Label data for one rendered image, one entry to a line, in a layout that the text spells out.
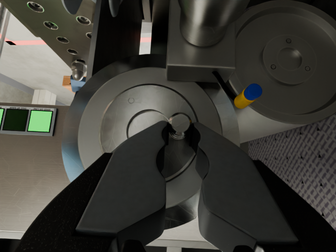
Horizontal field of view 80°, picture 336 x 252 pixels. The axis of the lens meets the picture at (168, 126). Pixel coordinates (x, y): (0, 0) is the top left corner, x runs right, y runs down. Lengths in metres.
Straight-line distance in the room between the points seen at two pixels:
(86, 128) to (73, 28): 0.31
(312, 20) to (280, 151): 0.17
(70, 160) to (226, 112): 0.13
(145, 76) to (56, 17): 0.30
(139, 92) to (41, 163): 0.45
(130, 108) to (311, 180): 0.21
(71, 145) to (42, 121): 0.40
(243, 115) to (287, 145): 0.13
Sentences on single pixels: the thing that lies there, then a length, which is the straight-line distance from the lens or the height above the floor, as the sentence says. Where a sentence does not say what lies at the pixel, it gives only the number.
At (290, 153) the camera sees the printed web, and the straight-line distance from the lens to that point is 0.32.
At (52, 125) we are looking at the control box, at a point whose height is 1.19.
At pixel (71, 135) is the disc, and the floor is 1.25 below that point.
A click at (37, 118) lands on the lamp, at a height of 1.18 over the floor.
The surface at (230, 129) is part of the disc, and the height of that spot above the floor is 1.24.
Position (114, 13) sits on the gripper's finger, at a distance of 0.21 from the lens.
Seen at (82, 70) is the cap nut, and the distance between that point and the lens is 0.57.
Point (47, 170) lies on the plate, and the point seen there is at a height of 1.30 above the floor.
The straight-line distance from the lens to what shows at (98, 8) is 0.24.
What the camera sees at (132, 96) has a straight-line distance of 0.16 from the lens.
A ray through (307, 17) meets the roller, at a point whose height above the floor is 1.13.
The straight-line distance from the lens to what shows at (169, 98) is 0.15.
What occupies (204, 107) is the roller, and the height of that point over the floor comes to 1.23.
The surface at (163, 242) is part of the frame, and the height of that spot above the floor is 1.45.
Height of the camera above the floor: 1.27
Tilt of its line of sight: 11 degrees down
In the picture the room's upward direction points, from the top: 177 degrees counter-clockwise
